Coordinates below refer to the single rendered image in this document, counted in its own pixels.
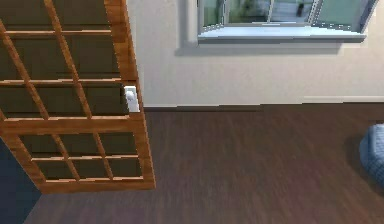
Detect wooden glass-paned room door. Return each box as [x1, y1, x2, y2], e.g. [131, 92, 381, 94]
[0, 0, 157, 195]

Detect white framed window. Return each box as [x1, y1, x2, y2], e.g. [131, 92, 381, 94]
[196, 0, 380, 44]

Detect blue cushion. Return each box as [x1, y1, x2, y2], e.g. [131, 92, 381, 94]
[358, 123, 384, 188]

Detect white door handle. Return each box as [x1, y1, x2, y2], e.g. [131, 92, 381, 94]
[123, 85, 141, 114]

